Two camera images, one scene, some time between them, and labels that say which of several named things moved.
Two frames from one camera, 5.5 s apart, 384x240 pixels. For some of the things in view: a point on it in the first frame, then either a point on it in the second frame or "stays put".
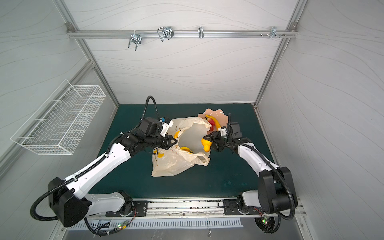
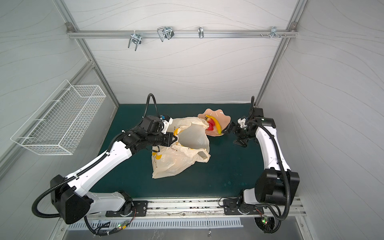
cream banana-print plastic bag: x=188 y=152 stays put
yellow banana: x=216 y=123 stays put
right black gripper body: x=217 y=144 → x=235 y=130
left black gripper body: x=158 y=141 stays put
